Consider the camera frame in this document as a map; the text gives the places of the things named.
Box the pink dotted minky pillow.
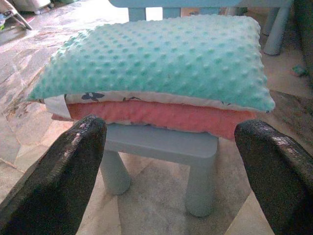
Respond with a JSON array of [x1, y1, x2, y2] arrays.
[[51, 100, 259, 141]]

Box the small teal floor scrap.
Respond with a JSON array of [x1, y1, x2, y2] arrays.
[[292, 65, 308, 77]]

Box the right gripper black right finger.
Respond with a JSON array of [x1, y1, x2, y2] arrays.
[[234, 119, 313, 235]]

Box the teal dotted minky pillow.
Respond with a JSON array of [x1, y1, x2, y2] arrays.
[[26, 14, 276, 120]]

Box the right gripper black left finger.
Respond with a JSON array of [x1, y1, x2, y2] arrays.
[[0, 114, 108, 235]]

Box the white storage trolley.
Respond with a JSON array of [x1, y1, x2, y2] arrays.
[[12, 0, 54, 9]]

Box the colourful fabric folding frame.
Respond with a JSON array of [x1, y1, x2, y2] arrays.
[[0, 0, 34, 31]]

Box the light blue plastic child chair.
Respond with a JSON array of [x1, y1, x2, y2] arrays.
[[100, 0, 243, 218], [239, 0, 294, 56]]

